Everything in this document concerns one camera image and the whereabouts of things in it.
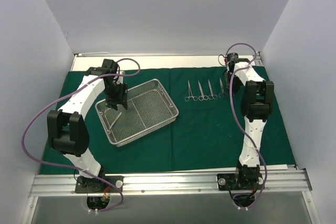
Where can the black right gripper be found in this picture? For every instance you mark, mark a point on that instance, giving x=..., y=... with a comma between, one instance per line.
x=227, y=80

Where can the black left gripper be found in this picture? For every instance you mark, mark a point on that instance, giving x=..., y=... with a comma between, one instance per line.
x=117, y=99

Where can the steel tweezers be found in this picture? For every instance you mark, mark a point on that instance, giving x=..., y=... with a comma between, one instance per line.
x=115, y=120

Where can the steel surgical forceps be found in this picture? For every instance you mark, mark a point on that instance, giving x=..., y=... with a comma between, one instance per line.
x=212, y=95

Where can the steel wire mesh tray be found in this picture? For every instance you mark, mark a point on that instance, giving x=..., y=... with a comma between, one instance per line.
x=149, y=109

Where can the steel surgical scissors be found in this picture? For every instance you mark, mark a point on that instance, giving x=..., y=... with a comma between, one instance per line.
x=190, y=96

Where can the steel scalpel handle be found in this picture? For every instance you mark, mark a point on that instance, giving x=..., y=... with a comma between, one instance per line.
x=227, y=80

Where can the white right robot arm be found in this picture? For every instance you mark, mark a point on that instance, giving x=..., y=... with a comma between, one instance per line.
x=256, y=107

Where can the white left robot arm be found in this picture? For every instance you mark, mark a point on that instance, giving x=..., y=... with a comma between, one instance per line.
x=67, y=131

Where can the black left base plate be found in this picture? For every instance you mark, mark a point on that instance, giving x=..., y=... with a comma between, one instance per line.
x=91, y=185

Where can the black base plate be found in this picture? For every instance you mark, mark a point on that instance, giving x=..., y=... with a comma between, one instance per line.
x=232, y=181
x=91, y=185

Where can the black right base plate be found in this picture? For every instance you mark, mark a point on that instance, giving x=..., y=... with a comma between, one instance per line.
x=232, y=181

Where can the aluminium front frame rail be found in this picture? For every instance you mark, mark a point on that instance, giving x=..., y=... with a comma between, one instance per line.
x=180, y=183

